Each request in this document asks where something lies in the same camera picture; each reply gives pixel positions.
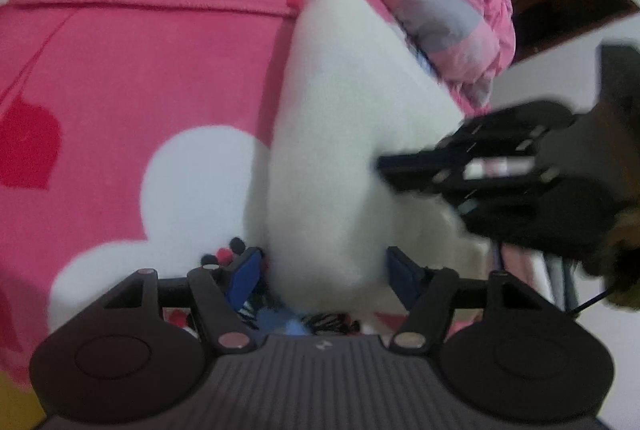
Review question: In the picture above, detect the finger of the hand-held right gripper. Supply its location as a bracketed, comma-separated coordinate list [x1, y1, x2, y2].
[377, 102, 577, 177]
[384, 169, 562, 212]

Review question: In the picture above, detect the person's right hand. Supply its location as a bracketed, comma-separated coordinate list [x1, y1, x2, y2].
[585, 83, 640, 308]

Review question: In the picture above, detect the cream knitted sweater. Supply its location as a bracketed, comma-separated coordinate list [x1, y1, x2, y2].
[247, 0, 493, 331]

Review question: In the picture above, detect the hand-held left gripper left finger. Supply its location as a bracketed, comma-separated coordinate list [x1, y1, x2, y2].
[102, 247, 266, 354]

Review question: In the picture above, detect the pink floral bedsheet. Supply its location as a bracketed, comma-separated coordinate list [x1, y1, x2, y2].
[0, 0, 391, 391]

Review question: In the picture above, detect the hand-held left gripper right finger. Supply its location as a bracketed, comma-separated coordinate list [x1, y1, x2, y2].
[386, 246, 557, 356]

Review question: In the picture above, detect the pink white bed frame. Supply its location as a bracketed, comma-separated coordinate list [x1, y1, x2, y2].
[492, 240, 581, 311]

